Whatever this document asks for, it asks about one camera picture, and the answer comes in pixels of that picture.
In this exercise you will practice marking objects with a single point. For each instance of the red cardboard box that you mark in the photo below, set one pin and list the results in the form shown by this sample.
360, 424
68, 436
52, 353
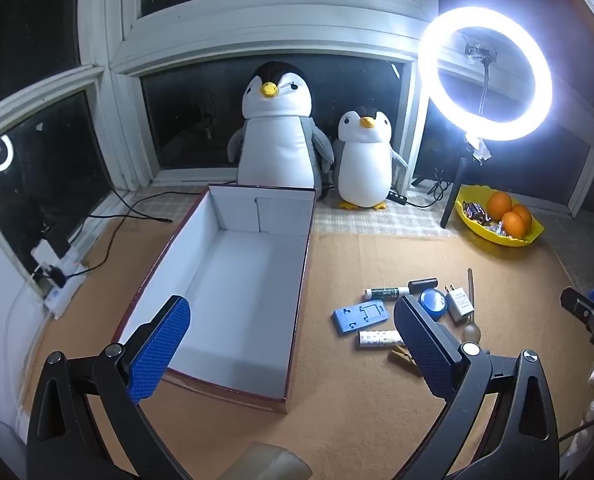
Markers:
242, 270

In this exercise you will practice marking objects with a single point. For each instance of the pile of wrapped candies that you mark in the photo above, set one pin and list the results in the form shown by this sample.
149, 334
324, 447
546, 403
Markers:
477, 212

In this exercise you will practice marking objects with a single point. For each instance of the white green glue stick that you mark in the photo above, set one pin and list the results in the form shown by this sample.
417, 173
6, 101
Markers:
387, 292

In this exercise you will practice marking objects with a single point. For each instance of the wooden clothespin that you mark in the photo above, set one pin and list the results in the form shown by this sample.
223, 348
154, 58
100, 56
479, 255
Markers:
402, 356

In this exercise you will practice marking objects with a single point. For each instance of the black tripod stand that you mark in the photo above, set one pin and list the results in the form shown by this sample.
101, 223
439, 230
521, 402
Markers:
454, 190

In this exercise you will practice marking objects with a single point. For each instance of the black tube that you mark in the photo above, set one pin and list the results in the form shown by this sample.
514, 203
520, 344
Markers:
422, 283

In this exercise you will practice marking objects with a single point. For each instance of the small penguin plush toy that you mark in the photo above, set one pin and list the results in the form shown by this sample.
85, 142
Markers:
364, 170

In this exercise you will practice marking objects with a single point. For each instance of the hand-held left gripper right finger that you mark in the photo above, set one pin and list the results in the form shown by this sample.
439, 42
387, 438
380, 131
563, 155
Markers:
422, 345

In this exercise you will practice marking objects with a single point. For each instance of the orange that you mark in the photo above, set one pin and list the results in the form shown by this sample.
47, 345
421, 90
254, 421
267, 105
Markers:
499, 204
523, 214
512, 225

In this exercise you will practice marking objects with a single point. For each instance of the white plug adapter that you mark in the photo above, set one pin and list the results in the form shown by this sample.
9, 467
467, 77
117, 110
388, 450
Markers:
42, 252

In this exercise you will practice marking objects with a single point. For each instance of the large penguin plush toy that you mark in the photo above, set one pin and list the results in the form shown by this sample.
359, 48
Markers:
277, 145

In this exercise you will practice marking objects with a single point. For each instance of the yellow fruit bowl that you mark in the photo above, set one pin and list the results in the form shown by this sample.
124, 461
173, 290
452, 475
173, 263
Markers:
522, 240

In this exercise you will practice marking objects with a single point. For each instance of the large black plug adapter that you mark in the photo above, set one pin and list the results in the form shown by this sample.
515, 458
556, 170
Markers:
59, 240

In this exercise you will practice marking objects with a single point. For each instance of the white power strip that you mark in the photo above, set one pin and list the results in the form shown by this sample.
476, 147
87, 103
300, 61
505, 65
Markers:
59, 297

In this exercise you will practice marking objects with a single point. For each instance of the blue phone stand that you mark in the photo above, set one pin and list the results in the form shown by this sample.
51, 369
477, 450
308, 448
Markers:
347, 320

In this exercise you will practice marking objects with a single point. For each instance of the grey spoon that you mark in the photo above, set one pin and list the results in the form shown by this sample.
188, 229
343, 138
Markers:
471, 332

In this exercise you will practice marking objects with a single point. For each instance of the white usb charger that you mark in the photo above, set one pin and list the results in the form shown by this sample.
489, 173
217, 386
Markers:
459, 305

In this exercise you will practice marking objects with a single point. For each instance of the small black plug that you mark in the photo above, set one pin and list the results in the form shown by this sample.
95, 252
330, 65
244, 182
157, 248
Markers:
54, 275

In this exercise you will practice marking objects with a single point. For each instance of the black power strip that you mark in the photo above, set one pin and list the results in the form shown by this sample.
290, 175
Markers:
398, 198

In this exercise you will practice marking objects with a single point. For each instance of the blue round tin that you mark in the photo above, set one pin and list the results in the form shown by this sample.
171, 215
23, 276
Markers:
434, 302

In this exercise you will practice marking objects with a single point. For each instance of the white patterned tube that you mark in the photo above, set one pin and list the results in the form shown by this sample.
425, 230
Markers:
377, 338

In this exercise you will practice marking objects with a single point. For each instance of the checked cloth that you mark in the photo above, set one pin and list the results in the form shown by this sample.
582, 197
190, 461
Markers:
347, 220

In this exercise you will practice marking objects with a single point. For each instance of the white window frame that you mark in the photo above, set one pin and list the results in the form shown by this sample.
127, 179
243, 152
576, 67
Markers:
122, 125

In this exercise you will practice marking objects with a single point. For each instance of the phone holder clip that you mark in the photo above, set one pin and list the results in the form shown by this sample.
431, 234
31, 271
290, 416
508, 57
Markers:
482, 54

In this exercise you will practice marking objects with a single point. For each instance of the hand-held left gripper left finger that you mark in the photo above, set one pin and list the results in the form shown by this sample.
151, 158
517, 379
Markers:
159, 345

